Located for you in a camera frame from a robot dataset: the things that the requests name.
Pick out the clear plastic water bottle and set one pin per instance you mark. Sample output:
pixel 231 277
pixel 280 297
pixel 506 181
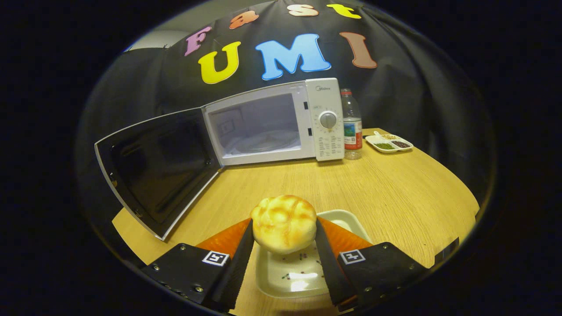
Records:
pixel 352 131

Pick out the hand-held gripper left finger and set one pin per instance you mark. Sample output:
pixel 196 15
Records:
pixel 235 272

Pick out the golden bread bun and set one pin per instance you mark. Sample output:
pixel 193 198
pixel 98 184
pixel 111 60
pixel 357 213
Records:
pixel 283 224

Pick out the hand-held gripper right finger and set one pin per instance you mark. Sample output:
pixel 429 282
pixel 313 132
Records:
pixel 331 272

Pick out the small cream rectangular dish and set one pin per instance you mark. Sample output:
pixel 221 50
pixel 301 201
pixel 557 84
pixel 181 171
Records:
pixel 290 276

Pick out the white divided bean dish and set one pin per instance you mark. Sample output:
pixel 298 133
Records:
pixel 388 144

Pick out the white microwave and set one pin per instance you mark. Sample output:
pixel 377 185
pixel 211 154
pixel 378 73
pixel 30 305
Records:
pixel 327 142

